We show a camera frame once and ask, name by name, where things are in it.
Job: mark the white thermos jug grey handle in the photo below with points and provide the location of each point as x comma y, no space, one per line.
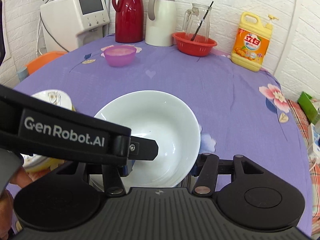
160,23

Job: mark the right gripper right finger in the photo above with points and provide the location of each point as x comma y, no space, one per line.
206,169

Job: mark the white plate blue rim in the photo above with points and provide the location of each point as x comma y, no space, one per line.
37,163

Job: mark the red plastic colander basket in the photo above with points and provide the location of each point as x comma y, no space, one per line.
199,47

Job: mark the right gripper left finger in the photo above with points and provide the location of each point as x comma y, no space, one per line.
105,179

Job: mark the white water dispenser machine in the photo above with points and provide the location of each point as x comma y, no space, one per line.
69,24

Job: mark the glass pitcher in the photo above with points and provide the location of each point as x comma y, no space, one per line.
187,21

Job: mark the white ceramic bowl red pattern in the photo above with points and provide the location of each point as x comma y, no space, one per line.
170,122

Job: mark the stainless steel bowl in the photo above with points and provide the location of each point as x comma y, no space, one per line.
185,181

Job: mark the purple plastic bowl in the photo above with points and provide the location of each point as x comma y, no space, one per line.
119,56

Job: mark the red thermos jug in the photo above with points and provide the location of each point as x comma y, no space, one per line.
129,21

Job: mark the orange plastic stool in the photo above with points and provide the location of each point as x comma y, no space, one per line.
42,60

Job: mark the yellow dish soap bottle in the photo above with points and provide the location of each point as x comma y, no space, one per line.
252,41

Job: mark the black stirring stick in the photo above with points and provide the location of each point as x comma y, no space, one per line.
200,25

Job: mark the white plate floral print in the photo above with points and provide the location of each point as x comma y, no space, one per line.
55,97

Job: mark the purple floral tablecloth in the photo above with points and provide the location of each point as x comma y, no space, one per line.
225,98

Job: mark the green box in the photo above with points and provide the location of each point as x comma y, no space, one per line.
311,112

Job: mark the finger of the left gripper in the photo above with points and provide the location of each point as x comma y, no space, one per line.
143,149

